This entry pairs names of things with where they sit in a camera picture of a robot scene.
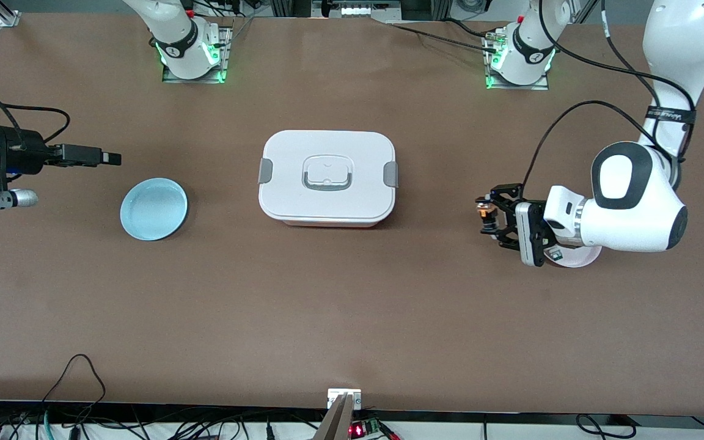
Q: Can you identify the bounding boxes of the light blue round plate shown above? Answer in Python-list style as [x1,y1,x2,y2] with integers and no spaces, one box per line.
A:
[120,177,188,241]

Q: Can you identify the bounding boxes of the pink round plate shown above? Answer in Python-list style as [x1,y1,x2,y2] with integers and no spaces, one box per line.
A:
[543,243,603,268]

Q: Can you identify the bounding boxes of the white lidded lunch box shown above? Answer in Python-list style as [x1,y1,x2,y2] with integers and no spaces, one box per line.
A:
[258,130,399,228]

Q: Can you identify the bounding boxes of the white lit device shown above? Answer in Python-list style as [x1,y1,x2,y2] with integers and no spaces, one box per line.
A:
[340,3,402,17]

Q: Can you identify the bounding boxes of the circuit board with red light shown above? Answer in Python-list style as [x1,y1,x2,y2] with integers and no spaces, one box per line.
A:
[349,417,384,438]

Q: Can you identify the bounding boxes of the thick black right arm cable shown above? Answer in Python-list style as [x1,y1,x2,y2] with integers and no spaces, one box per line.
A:
[0,58,72,147]

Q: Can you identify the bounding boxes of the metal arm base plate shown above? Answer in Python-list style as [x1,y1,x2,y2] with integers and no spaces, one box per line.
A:
[485,24,550,91]
[163,24,233,84]

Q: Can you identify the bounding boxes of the long black cable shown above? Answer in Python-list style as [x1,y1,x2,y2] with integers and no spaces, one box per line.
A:
[372,18,501,50]

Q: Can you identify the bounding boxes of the black velcro strap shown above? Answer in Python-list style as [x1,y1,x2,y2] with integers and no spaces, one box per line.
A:
[645,106,697,125]

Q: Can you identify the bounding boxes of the thin black looped cable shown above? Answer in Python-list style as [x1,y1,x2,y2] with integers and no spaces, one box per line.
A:
[40,353,107,417]

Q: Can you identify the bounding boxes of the black coiled cable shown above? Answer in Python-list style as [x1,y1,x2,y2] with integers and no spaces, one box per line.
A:
[575,414,637,439]

